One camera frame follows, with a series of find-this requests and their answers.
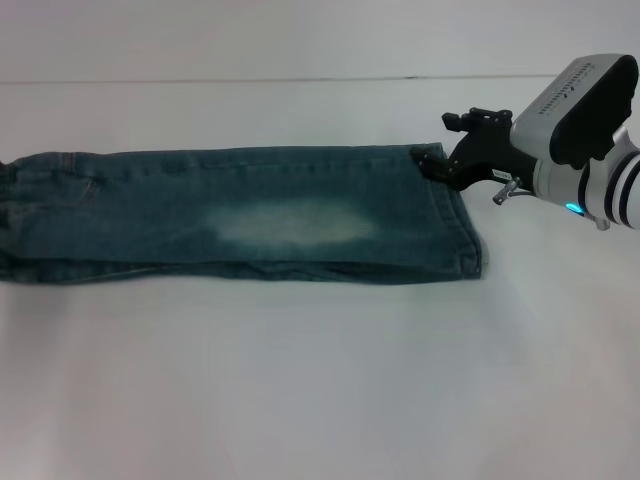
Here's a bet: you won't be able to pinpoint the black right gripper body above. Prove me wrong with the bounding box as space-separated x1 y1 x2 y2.
447 121 537 194

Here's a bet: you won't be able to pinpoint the blue denim shorts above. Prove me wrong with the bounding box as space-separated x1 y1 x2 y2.
0 142 484 285

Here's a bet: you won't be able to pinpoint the silver metal cable connector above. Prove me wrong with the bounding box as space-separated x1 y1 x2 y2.
492 176 524 206

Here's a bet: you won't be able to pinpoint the silver black wrist camera box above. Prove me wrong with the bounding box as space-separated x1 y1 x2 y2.
509 54 640 171

